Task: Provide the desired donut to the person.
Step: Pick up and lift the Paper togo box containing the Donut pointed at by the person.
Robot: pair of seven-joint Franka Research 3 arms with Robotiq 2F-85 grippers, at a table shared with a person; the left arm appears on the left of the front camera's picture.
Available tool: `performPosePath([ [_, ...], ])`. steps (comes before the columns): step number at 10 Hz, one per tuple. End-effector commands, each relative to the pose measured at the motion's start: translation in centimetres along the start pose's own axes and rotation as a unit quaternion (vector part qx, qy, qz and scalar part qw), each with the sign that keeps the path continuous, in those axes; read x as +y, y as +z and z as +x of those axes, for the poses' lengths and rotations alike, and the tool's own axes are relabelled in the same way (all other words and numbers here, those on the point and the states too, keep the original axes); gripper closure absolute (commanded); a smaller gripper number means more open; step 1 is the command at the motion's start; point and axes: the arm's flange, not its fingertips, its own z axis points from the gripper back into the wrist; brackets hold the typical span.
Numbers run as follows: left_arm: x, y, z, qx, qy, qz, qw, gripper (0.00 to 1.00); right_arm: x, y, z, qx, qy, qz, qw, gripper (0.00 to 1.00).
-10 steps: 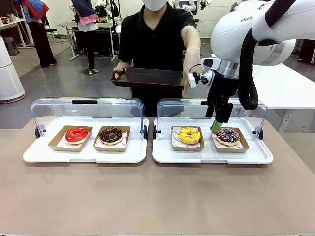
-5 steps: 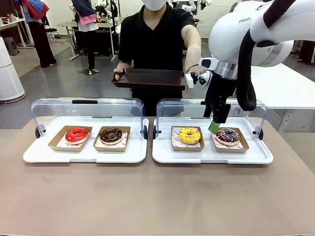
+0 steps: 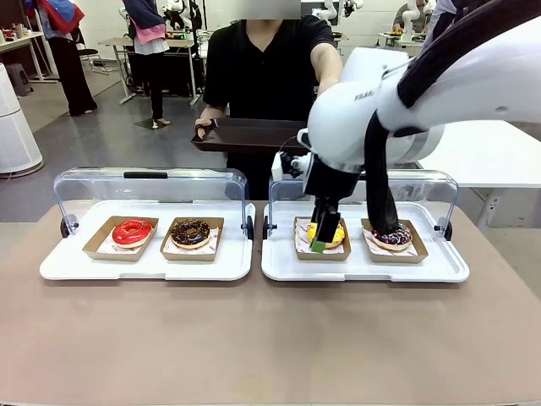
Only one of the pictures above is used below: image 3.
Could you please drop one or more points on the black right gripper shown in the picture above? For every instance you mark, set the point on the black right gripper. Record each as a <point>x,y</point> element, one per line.
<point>331,182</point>

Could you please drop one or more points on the yellow sprinkled donut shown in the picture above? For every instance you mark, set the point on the yellow sprinkled donut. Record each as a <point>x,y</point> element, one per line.
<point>338,239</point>

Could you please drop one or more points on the brown cardboard donut box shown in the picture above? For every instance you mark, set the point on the brown cardboard donut box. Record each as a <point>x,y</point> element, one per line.
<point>190,256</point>
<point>97,249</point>
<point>325,256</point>
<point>397,258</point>

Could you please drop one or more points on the dark brown serving tray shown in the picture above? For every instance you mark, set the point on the dark brown serving tray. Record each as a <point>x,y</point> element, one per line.
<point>249,137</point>

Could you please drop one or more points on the red glazed donut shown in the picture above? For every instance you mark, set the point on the red glazed donut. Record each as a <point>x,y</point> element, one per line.
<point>122,237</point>

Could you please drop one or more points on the person's left forearm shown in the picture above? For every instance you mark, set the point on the person's left forearm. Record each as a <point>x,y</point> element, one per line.
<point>327,63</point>

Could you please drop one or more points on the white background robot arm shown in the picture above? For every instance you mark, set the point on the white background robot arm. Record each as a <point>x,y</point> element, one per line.
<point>410,23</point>

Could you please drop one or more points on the person's right forearm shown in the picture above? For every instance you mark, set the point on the person's right forearm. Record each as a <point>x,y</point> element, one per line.
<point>215,112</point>

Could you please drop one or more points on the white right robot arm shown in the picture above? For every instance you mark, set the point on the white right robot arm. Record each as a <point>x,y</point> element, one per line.
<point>346,110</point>

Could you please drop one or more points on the dark donut with coloured sprinkles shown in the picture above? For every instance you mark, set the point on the dark donut with coloured sprinkles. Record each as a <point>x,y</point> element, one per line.
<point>399,241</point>

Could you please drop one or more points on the chocolate donut with nuts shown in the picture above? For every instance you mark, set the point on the chocolate donut with nuts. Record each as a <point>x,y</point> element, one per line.
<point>190,234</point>

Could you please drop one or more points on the person torso in black shirt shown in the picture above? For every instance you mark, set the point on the person torso in black shirt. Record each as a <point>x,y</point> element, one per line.
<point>262,72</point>

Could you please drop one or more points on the person's right hand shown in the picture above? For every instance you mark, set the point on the person's right hand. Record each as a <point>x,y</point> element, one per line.
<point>205,124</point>

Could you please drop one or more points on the white display tray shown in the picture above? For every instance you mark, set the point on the white display tray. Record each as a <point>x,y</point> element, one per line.
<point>105,270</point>
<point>359,270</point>

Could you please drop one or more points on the clear display lid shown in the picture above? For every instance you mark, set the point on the clear display lid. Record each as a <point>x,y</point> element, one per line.
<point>190,186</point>
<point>422,188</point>

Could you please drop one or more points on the white table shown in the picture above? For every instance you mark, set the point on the white table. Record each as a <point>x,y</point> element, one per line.
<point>486,160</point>

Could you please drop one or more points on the bystander in pink top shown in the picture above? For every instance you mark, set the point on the bystander in pink top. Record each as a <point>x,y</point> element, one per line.
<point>150,46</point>

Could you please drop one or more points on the beige background table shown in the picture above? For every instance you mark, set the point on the beige background table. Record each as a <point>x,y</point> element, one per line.
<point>122,42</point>

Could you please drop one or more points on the bystander in black trousers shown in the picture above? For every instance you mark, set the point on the bystander in black trousers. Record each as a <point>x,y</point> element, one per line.
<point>72,67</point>

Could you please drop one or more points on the grey plastic stool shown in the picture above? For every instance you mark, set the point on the grey plastic stool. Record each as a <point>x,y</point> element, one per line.
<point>19,78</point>

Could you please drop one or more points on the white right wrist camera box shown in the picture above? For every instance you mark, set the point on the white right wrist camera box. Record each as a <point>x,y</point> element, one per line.
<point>280,167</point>

